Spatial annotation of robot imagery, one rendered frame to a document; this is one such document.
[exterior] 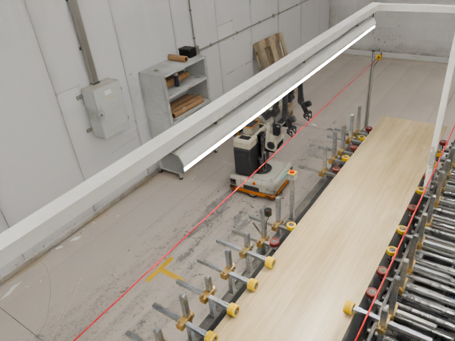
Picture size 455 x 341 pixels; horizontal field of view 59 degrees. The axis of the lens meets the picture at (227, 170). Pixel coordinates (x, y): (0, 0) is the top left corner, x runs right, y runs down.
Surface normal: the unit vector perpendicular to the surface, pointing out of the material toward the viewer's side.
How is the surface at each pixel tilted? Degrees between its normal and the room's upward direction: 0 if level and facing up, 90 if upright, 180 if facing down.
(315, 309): 0
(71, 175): 90
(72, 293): 0
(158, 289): 0
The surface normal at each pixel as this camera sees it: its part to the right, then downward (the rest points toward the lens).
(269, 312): -0.09, -0.84
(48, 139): 0.82, 0.24
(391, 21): -0.57, 0.48
